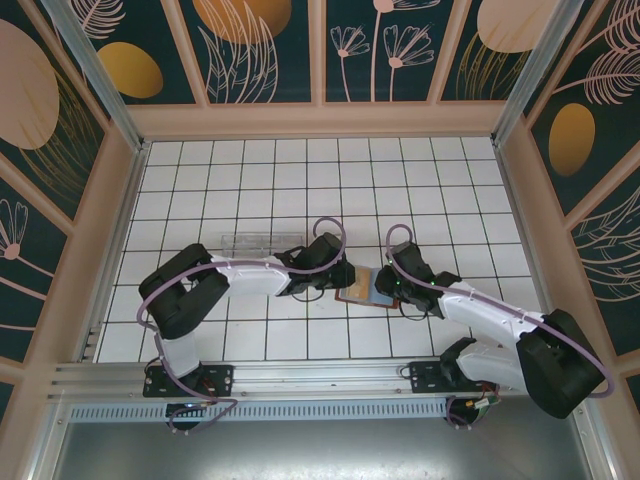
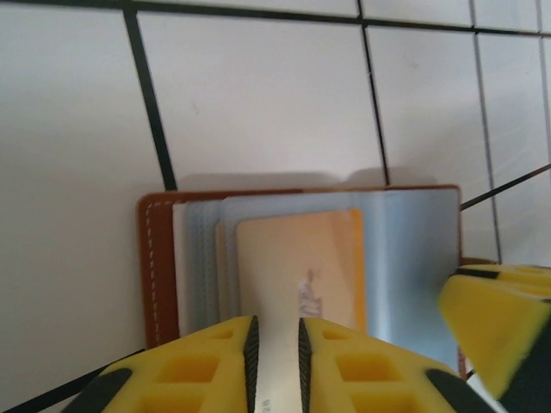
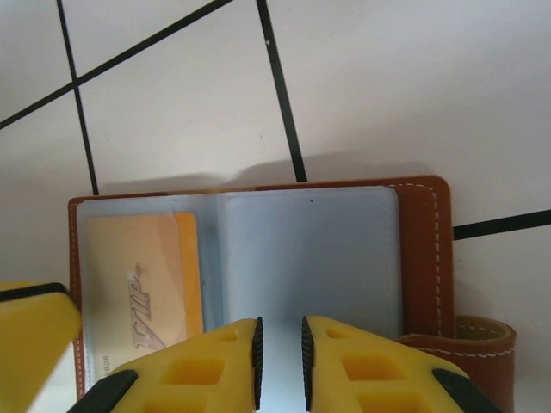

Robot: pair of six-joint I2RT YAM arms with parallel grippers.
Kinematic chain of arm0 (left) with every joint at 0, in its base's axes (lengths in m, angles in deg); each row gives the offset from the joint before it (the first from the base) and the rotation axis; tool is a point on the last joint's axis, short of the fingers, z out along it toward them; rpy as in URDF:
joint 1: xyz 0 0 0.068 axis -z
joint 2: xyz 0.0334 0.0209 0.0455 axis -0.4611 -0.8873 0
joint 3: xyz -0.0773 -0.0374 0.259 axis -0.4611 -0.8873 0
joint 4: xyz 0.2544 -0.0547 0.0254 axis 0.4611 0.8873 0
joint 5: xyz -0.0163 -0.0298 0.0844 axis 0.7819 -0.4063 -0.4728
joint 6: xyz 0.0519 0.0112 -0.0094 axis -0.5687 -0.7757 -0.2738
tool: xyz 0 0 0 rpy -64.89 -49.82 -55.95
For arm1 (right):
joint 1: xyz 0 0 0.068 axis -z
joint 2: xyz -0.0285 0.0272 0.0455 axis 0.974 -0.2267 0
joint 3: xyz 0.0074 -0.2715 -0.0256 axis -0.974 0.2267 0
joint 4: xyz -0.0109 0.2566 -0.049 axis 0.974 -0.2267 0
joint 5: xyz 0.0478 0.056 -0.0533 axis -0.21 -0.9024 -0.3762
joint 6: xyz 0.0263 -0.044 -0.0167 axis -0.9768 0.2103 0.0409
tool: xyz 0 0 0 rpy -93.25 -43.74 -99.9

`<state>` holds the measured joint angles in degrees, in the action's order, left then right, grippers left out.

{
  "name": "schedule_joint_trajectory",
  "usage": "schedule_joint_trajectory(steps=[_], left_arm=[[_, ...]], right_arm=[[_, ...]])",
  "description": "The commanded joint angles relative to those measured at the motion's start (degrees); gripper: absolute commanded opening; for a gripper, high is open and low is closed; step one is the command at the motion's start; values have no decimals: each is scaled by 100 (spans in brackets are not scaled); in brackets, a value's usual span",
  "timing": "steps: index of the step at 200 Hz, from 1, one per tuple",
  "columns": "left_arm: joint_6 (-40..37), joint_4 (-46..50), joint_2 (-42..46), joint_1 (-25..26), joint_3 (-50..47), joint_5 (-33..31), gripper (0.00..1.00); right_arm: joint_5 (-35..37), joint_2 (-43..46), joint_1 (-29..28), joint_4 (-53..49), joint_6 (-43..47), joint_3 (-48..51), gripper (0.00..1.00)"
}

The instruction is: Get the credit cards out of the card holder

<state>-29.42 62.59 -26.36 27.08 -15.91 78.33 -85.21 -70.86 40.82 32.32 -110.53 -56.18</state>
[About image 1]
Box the small green circuit board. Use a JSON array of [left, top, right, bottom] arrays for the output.
[[464, 394, 501, 414]]

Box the grey metal panel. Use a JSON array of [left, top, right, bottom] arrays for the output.
[[47, 419, 606, 480]]

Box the thin black right gripper cable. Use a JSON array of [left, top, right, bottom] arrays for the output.
[[399, 299, 432, 324]]

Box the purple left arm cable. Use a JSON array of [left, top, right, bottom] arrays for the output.
[[137, 217, 349, 435]]

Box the aluminium corner post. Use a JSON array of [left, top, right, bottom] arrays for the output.
[[42, 0, 149, 151], [492, 0, 599, 146]]

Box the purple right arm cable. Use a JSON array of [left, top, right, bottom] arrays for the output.
[[385, 224, 616, 431]]

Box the thin black left gripper cable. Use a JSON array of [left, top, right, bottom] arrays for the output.
[[291, 287, 329, 304]]

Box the slotted metal cable duct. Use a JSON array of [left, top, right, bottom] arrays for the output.
[[67, 402, 451, 425]]

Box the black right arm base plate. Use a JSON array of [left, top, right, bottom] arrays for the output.
[[409, 359, 501, 396]]

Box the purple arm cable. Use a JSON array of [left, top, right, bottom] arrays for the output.
[[137, 217, 349, 435], [385, 224, 616, 431]]

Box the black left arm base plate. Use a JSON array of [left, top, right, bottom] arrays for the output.
[[143, 363, 235, 399]]

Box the aluminium mounting rail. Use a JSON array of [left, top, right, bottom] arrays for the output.
[[47, 360, 594, 401]]

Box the clear plastic tray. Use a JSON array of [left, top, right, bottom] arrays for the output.
[[219, 231, 305, 260]]

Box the brown leather card holder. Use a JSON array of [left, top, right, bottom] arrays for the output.
[[333, 267, 401, 310]]

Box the aluminium side rail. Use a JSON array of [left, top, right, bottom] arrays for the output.
[[74, 142, 151, 364]]

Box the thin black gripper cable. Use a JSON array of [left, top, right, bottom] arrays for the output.
[[291, 287, 329, 304], [399, 299, 432, 324]]

